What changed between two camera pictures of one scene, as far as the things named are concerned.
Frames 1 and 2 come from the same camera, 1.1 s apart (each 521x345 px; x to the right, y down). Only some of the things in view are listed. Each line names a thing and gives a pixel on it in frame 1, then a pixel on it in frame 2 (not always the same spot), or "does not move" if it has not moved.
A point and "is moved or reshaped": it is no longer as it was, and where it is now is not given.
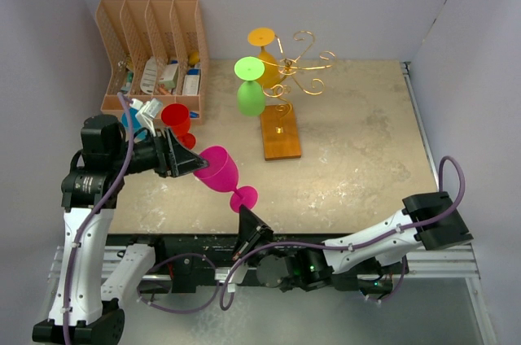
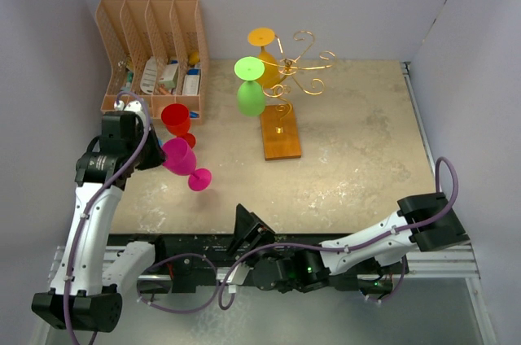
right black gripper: x=251 y=231 does not move
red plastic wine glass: x=177 y=115 does not move
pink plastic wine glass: x=221 y=176 is moved or reshaped
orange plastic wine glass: x=264 y=37 does not move
